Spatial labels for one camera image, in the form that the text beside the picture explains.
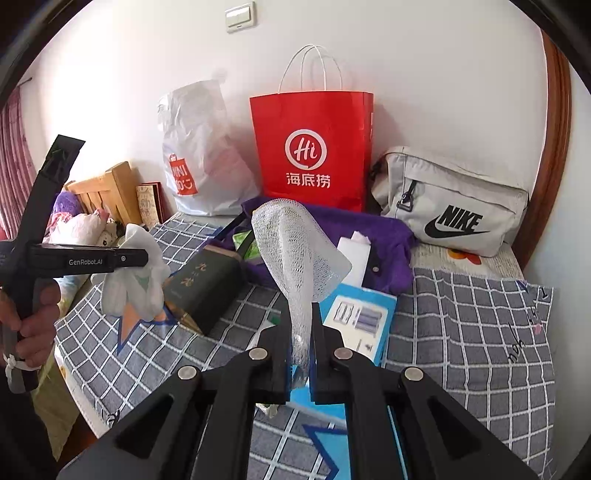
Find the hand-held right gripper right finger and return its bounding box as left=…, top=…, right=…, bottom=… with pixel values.
left=309, top=302, right=533, bottom=480

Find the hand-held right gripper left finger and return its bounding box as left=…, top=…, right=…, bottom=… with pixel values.
left=55, top=316, right=297, bottom=480

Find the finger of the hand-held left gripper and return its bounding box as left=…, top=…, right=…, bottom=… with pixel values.
left=115, top=247, right=151, bottom=269

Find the white cloth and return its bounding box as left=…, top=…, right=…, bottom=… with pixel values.
left=91, top=224, right=171, bottom=322

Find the white mesh net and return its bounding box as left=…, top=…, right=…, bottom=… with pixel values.
left=252, top=198, right=353, bottom=385

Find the person's left hand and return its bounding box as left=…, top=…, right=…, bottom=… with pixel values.
left=0, top=282, right=61, bottom=372

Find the purple plush toy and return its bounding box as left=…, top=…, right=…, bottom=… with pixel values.
left=52, top=191, right=83, bottom=224

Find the white plush toy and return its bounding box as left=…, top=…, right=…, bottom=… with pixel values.
left=44, top=209, right=131, bottom=260

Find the patterned book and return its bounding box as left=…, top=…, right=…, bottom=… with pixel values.
left=136, top=182, right=165, bottom=230

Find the light blue box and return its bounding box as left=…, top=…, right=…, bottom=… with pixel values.
left=318, top=282, right=399, bottom=370

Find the pink curtain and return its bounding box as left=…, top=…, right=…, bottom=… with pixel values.
left=0, top=85, right=38, bottom=241

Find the light wooden headboard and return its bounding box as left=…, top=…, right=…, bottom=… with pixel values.
left=65, top=161, right=145, bottom=232

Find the dark green box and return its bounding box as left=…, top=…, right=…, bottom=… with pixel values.
left=163, top=244, right=245, bottom=336

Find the white carton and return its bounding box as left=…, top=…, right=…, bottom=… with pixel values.
left=336, top=231, right=373, bottom=291

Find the green packet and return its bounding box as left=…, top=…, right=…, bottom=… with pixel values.
left=232, top=231, right=258, bottom=265

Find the white plastic shopping bag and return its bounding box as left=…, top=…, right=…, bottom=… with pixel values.
left=158, top=79, right=262, bottom=217

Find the grey checked blanket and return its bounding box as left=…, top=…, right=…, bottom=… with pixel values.
left=55, top=212, right=557, bottom=480

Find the purple cloth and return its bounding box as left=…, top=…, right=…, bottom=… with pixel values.
left=208, top=196, right=416, bottom=296

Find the olive green bed sheet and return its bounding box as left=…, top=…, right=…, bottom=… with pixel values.
left=34, top=355, right=89, bottom=462

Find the grey waist bag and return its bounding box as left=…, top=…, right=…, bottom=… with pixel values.
left=369, top=147, right=530, bottom=258

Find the red paper bag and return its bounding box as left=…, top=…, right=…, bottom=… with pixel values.
left=249, top=45, right=376, bottom=213

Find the white light switch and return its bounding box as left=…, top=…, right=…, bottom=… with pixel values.
left=225, top=1, right=257, bottom=34

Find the brown wooden frame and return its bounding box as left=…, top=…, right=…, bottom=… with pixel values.
left=512, top=32, right=574, bottom=269

